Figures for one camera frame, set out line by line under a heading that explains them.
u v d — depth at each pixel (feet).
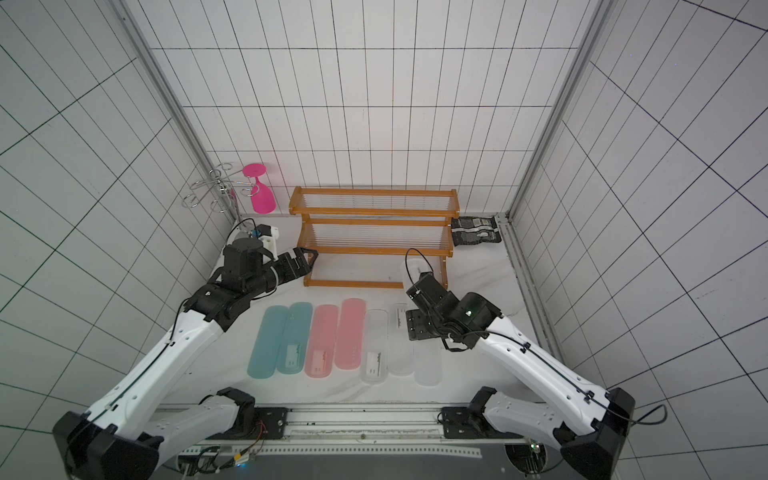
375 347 2.82
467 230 3.73
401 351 2.75
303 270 2.15
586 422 1.24
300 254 2.16
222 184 2.94
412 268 2.55
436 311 1.71
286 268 2.12
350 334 2.88
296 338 2.89
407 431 2.38
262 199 3.47
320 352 2.73
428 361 2.75
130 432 1.27
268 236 2.19
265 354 2.73
